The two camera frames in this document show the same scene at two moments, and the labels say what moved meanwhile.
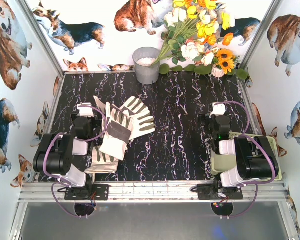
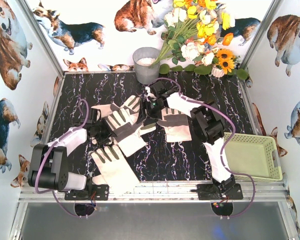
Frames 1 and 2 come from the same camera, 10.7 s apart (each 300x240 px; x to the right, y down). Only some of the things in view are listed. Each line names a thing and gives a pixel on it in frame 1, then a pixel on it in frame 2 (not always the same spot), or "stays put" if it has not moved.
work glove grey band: x=101 y=106 -> x=129 y=136
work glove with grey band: x=117 y=133 -> x=175 y=124
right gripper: x=209 y=119 -> x=152 y=107
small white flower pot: x=216 y=72 stays put
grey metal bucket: x=142 y=58 stays put
